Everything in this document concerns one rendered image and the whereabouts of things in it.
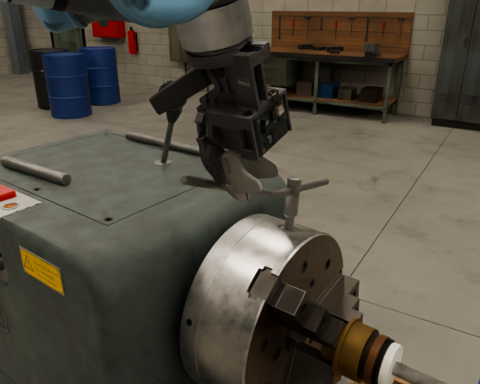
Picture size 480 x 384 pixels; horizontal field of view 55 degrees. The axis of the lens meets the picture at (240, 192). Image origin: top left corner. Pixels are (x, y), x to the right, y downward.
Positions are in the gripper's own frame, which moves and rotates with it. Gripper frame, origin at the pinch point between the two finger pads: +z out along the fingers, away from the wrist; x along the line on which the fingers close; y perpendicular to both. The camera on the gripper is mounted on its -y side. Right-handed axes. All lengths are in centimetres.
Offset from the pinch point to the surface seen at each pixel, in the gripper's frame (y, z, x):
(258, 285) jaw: 2.1, 14.0, -3.0
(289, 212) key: 0.3, 10.7, 9.5
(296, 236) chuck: 2.4, 13.2, 7.2
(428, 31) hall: -172, 209, 616
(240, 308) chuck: 1.4, 15.2, -6.8
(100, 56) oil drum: -596, 172, 379
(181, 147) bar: -37.3, 14.6, 23.4
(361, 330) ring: 14.4, 24.2, 3.4
